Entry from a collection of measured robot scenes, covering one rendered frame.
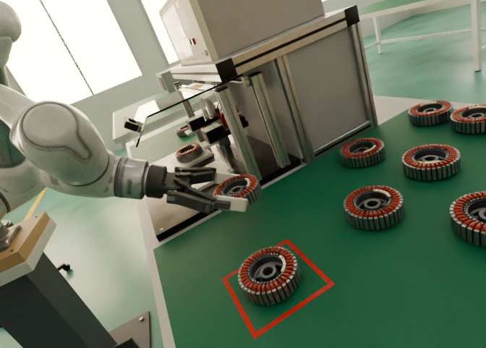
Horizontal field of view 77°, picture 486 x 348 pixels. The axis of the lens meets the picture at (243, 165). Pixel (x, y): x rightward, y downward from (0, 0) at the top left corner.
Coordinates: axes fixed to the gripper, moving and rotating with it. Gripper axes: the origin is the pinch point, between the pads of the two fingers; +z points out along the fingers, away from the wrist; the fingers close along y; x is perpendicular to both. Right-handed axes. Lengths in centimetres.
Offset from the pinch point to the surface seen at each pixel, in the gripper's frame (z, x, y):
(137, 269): -40, -122, -103
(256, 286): 2.9, -5.1, 23.9
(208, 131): -7.7, 3.6, -31.2
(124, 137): -69, -56, -172
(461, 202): 35.7, 14.1, 20.6
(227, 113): -3.9, 14.1, -15.7
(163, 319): -12.3, -18.4, 20.5
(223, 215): -0.9, -11.9, -7.9
